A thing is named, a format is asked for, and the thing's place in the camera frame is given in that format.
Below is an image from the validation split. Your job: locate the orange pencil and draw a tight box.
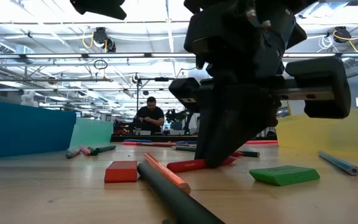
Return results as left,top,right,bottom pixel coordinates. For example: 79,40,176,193
143,152,192,195

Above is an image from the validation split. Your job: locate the black ceiling cable reel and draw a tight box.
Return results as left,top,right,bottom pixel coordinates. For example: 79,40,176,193
91,26,117,53
333,26,354,44

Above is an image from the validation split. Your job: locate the white figure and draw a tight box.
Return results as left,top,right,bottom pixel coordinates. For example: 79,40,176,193
20,90,40,108

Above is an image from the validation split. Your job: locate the yellow plastic bin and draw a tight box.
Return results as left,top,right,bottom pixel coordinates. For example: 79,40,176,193
275,108,358,156

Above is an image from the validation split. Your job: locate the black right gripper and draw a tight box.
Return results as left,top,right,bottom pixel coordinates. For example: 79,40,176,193
168,0,352,168

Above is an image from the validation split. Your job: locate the grey crayon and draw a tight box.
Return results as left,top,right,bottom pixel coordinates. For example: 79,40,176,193
65,146,83,160

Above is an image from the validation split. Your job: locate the blue pencil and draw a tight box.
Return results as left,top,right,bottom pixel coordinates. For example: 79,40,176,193
318,151,358,177

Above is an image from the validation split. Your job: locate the blue plastic bin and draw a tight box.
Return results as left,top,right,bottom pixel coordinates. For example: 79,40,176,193
0,98,77,161

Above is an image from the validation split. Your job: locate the green eraser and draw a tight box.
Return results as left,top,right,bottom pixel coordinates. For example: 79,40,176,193
249,165,321,187

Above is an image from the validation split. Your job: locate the pink pencil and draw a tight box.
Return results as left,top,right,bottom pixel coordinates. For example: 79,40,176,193
78,144,92,157
246,139,279,145
122,141,177,147

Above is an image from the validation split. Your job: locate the teal plastic bin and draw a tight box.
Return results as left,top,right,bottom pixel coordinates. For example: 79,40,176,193
69,117,114,149

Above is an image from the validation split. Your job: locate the green pencil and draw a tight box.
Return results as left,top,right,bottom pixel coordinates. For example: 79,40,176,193
172,145,260,158

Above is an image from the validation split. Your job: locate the red eraser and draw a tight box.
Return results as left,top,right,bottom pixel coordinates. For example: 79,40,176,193
104,160,139,184

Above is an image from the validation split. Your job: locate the black pen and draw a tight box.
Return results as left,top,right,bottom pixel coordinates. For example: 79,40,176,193
136,161,226,224

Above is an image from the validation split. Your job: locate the blue ballpoint pen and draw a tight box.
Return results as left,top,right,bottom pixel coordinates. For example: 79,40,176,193
123,138,153,144

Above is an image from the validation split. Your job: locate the black metal gantry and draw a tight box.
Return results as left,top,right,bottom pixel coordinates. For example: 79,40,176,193
135,76,176,121

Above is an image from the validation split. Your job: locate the person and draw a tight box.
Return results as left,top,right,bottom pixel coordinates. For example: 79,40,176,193
133,96,165,135

